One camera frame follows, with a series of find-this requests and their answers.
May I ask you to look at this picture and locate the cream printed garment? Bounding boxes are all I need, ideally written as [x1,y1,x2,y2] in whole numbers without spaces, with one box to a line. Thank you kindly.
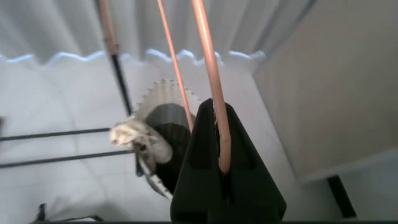
[108,119,174,175]

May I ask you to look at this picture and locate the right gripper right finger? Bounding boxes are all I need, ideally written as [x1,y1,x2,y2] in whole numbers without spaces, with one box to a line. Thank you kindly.
[221,101,287,223]

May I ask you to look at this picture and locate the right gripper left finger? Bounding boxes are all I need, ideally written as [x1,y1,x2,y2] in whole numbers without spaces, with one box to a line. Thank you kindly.
[170,98,223,223]

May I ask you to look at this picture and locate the black clothes rack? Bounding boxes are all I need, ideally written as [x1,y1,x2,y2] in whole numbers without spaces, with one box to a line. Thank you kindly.
[0,0,146,178]

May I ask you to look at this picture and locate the white laundry basket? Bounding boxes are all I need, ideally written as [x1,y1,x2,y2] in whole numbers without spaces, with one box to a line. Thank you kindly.
[132,78,203,200]

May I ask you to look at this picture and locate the white curtain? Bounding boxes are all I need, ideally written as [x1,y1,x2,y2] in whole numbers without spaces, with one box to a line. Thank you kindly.
[0,0,315,67]

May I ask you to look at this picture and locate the pink clothes hanger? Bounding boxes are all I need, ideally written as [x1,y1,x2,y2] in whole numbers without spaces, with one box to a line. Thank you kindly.
[98,0,233,174]

